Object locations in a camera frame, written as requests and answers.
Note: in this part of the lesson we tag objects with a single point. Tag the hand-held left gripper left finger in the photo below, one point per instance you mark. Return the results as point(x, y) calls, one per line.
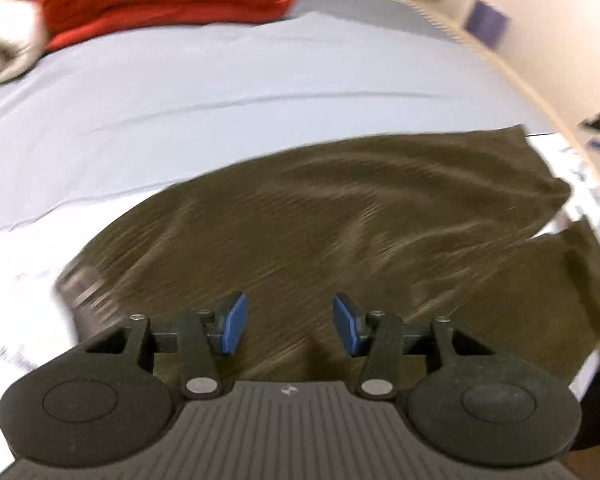
point(234, 322)

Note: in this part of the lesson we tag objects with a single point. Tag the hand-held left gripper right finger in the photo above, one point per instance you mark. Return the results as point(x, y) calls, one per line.
point(345, 322)

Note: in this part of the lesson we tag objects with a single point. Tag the purple board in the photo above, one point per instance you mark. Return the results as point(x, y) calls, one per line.
point(486, 22)

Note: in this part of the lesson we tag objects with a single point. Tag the grey printed bed sheet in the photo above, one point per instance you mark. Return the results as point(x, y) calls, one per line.
point(230, 70)

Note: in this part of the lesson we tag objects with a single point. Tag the wooden bed frame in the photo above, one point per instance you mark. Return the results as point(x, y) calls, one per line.
point(517, 77)

